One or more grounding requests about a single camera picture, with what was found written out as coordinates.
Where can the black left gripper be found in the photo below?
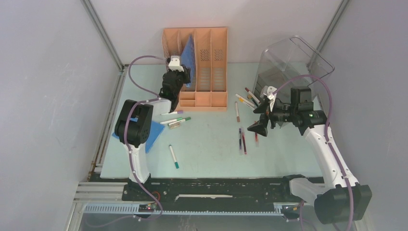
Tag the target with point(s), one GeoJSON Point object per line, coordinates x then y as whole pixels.
{"type": "Point", "coordinates": [185, 74]}

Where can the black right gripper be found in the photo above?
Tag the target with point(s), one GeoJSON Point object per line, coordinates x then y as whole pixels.
{"type": "Point", "coordinates": [260, 126]}

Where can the blue folder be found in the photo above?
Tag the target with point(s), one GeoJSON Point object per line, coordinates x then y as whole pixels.
{"type": "Point", "coordinates": [156, 130]}
{"type": "Point", "coordinates": [188, 59]}

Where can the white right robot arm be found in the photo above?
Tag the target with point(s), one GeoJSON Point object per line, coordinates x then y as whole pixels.
{"type": "Point", "coordinates": [342, 198]}

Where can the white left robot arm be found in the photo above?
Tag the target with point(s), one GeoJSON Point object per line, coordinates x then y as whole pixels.
{"type": "Point", "coordinates": [133, 125]}

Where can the yellow cap white marker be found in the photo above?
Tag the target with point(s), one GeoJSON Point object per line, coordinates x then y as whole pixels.
{"type": "Point", "coordinates": [247, 104]}

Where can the brown cap white marker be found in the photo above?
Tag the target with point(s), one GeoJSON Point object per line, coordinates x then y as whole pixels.
{"type": "Point", "coordinates": [237, 112]}

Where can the purple gel pen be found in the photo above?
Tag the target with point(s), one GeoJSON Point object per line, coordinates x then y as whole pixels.
{"type": "Point", "coordinates": [240, 141]}

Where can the dark red cap marker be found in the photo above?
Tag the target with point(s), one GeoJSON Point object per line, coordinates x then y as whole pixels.
{"type": "Point", "coordinates": [252, 95]}

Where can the dark red gel pen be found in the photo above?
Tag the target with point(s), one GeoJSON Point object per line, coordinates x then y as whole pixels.
{"type": "Point", "coordinates": [243, 142]}

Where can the purple cap white marker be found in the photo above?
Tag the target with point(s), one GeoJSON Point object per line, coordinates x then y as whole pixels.
{"type": "Point", "coordinates": [172, 113]}

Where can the light green cap marker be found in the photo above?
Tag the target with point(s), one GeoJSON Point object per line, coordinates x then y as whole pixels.
{"type": "Point", "coordinates": [171, 121]}

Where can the orange plastic file organizer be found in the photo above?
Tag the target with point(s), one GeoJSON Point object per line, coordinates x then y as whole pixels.
{"type": "Point", "coordinates": [211, 49]}

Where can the dark green cap marker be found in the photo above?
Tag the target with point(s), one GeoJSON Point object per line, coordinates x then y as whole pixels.
{"type": "Point", "coordinates": [179, 121]}

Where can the blue folder bottom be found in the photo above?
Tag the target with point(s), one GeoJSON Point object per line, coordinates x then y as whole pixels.
{"type": "Point", "coordinates": [156, 130]}

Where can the clear plastic drawer cabinet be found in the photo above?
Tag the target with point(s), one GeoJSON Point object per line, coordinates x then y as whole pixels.
{"type": "Point", "coordinates": [286, 59]}

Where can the green cap white marker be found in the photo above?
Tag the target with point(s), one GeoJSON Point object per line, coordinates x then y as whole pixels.
{"type": "Point", "coordinates": [174, 157]}

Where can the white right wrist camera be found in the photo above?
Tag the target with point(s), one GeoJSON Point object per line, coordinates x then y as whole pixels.
{"type": "Point", "coordinates": [269, 95]}

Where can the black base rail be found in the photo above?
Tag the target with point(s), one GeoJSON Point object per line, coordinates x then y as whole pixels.
{"type": "Point", "coordinates": [224, 195]}

